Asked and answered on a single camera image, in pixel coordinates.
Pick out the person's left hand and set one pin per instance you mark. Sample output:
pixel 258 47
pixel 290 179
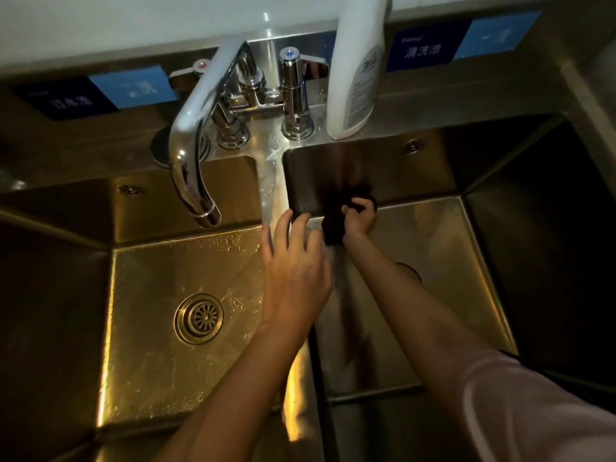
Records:
pixel 296 283

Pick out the dark brown cleaning cloth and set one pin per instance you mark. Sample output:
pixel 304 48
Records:
pixel 332 230

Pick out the person's right forearm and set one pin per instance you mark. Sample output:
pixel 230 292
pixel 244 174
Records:
pixel 418 322

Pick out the stainless steel sink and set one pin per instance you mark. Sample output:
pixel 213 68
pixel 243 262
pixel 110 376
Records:
pixel 481 115

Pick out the person's right hand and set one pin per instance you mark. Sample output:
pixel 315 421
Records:
pixel 361 221

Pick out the chrome faucet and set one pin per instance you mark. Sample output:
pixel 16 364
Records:
pixel 185 153

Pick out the person's left forearm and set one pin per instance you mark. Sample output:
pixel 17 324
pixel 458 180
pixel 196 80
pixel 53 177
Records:
pixel 240 394

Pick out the small dark rectangular panel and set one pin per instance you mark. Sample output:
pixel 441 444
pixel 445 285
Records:
pixel 423 45
pixel 72 98

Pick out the round steel sink drain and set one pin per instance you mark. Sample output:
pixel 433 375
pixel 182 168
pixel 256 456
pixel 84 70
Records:
pixel 411 271
pixel 198 318

